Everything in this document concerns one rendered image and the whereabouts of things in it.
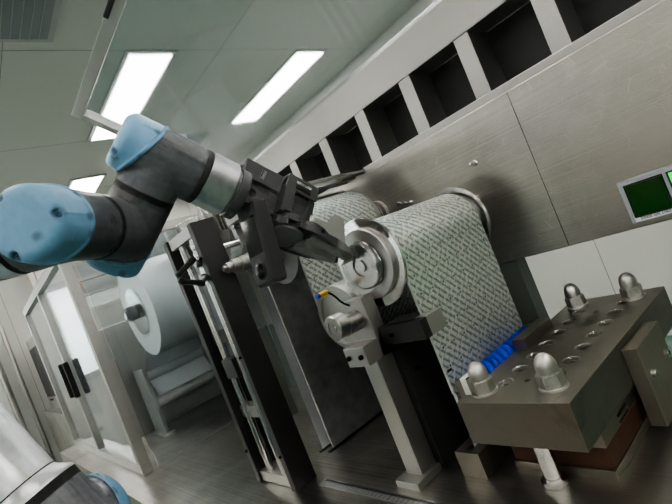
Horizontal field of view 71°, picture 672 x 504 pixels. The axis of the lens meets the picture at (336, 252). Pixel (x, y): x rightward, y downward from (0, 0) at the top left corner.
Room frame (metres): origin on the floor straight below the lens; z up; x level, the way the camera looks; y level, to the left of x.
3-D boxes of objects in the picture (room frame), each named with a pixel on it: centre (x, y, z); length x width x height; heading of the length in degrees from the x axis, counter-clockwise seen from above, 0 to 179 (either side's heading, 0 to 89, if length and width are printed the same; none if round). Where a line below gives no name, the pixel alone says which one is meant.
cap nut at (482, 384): (0.64, -0.12, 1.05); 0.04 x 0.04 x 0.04
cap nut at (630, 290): (0.78, -0.43, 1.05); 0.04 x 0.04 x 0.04
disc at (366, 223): (0.75, -0.04, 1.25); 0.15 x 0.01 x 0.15; 40
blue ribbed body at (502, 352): (0.76, -0.19, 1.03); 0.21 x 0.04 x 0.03; 130
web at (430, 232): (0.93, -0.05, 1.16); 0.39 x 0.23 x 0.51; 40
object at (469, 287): (0.78, -0.17, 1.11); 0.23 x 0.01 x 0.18; 130
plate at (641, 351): (0.65, -0.35, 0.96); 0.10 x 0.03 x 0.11; 130
